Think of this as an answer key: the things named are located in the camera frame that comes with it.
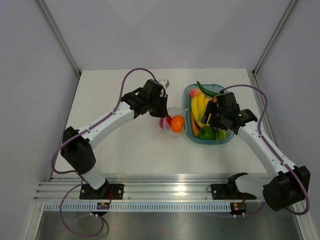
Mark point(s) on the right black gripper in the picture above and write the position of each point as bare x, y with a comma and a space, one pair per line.
211, 107

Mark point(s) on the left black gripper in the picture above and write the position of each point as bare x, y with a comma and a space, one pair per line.
163, 112

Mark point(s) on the blue plastic fruit basket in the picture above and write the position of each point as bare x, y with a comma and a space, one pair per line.
221, 138

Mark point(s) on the bright red apple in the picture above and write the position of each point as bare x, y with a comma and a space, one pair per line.
165, 123

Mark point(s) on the clear zip top bag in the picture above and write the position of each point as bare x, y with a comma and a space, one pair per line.
172, 111

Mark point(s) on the orange fruit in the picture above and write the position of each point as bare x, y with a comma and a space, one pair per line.
177, 123

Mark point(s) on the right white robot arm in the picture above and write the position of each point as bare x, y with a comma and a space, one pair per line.
287, 184

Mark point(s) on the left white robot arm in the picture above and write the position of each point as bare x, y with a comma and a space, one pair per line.
78, 144

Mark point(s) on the green chili pepper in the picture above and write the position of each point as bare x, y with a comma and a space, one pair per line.
206, 91

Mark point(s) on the yellow banana bunch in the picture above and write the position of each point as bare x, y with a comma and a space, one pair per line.
198, 107

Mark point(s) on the pink peach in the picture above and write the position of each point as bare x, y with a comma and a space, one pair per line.
194, 92

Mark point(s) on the green bell pepper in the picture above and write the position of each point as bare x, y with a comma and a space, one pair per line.
206, 133

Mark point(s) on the orange carrot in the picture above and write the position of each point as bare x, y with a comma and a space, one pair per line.
194, 126

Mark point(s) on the right small circuit board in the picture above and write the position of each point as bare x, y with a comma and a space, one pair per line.
238, 209

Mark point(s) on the small circuit board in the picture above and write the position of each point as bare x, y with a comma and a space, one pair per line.
238, 209
103, 206

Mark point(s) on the left small circuit board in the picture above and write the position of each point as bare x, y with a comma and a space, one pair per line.
103, 206

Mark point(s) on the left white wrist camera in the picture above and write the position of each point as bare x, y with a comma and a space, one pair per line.
164, 82

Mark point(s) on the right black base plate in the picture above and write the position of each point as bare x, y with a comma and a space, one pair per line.
221, 191

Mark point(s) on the aluminium mounting rail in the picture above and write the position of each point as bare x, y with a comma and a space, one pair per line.
140, 188

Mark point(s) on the right aluminium frame post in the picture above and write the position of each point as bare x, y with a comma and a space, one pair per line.
275, 36

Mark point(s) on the aluminium frame post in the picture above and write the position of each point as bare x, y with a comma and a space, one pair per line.
275, 36
59, 37

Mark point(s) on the left aluminium frame post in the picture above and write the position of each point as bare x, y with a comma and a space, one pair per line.
59, 37

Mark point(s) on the white slotted cable duct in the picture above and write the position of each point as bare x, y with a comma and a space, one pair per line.
152, 207

